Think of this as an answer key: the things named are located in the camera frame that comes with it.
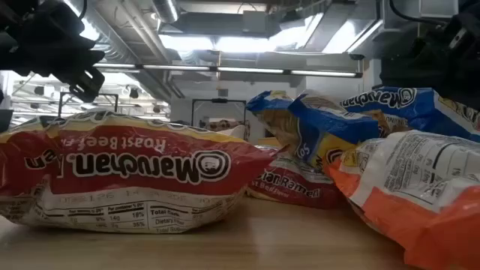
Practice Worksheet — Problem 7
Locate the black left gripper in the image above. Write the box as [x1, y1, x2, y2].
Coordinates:
[0, 0, 106, 103]

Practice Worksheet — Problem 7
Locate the black object at table edge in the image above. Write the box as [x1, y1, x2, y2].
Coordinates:
[0, 109, 14, 133]

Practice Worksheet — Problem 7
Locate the orange Maruchan noodle pack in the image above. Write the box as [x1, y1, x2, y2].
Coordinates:
[322, 130, 480, 270]

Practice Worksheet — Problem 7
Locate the patterned cloth item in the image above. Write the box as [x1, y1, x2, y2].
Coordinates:
[200, 118, 245, 132]

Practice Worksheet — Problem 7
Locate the long ceiling light fixture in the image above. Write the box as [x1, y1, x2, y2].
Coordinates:
[92, 62, 364, 79]

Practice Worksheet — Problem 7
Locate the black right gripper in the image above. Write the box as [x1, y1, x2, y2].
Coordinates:
[380, 9, 480, 110]

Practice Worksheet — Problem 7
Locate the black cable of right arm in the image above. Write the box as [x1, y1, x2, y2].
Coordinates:
[388, 0, 449, 26]

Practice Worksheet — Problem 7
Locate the white bin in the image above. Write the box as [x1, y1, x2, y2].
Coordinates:
[217, 124, 247, 140]

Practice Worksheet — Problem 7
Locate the black metal frame stand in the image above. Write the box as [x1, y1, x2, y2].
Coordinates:
[190, 97, 248, 142]

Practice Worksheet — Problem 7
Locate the red Maruchan roast beef pack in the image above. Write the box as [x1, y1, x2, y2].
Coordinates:
[0, 110, 277, 234]

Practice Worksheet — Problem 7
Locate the round silver ceiling duct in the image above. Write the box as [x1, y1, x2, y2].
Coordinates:
[151, 0, 179, 24]

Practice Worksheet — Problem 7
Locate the red Maruchan ramen beef pack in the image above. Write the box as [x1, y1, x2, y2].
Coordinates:
[245, 145, 344, 210]

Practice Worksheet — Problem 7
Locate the blue Maruchan noodle pack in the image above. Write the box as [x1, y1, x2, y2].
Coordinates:
[245, 89, 382, 172]
[340, 85, 480, 143]

